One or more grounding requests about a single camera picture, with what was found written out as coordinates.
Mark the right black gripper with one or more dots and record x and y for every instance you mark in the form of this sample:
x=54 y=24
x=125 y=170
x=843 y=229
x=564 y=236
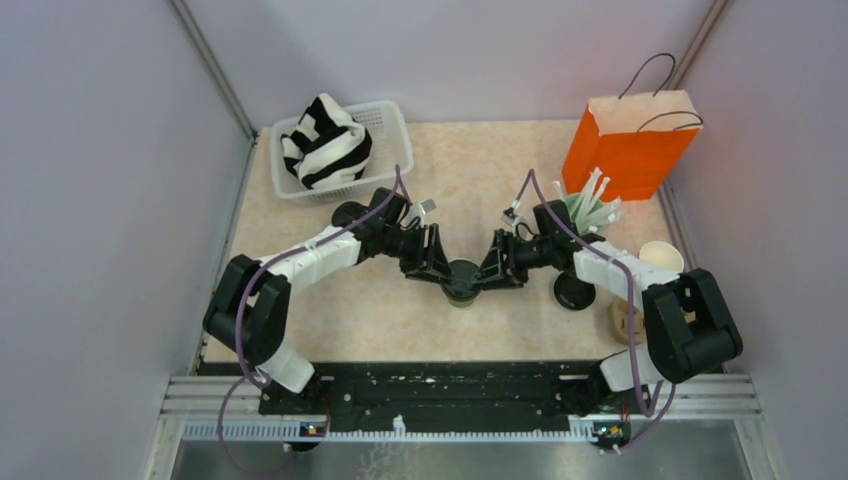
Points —
x=500 y=272

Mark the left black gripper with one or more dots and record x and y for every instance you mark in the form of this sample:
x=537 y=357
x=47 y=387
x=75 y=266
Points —
x=427 y=263

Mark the green paper coffee cup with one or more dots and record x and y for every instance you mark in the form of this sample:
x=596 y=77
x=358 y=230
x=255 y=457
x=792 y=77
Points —
x=347 y=213

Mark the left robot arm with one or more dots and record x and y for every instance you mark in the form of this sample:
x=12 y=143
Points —
x=249 y=306

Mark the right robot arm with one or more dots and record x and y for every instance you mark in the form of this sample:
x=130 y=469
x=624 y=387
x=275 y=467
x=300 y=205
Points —
x=689 y=329

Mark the black lid on table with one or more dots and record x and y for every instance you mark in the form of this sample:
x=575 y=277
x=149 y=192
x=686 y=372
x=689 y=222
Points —
x=572 y=293

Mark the green straw holder cup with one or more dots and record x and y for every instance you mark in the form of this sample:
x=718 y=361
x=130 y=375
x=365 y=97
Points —
x=581 y=220

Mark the white wrapped straws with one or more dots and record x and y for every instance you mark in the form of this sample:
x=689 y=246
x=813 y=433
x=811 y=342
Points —
x=591 y=192

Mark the cardboard cup carrier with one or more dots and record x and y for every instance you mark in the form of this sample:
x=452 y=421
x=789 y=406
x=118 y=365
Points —
x=618 y=315

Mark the white plastic basket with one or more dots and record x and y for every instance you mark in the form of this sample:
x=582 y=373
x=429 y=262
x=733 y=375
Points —
x=391 y=148

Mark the stack of paper cups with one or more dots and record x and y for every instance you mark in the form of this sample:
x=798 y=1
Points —
x=662 y=254

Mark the black white striped cloth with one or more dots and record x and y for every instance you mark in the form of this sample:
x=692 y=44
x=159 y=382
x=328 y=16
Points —
x=328 y=147

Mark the orange paper bag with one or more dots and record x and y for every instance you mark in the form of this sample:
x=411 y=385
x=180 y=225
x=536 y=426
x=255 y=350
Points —
x=633 y=139

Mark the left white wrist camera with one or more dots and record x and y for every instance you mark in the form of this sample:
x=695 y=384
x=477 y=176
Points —
x=420 y=212

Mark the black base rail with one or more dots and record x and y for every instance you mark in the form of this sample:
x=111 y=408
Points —
x=497 y=397

